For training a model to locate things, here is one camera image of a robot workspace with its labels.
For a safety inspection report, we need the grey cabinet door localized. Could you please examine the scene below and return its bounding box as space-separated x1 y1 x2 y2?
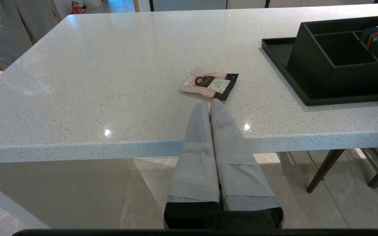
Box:
228 0 267 9

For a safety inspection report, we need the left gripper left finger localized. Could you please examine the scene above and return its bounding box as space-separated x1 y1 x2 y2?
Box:
163 102 221 229

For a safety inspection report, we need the black serving tray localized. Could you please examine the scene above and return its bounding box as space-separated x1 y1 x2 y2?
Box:
262 37 378 106

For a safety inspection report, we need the red bag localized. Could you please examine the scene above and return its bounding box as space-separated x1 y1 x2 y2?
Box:
71 1 86 14

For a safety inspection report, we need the black divided organizer box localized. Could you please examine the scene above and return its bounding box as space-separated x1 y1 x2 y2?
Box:
288 16 378 99

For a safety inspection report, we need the white tea bag packet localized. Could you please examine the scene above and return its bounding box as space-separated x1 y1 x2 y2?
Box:
180 68 239 101

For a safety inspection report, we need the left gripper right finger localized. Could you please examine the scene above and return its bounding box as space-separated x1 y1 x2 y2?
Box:
210 98 284 228

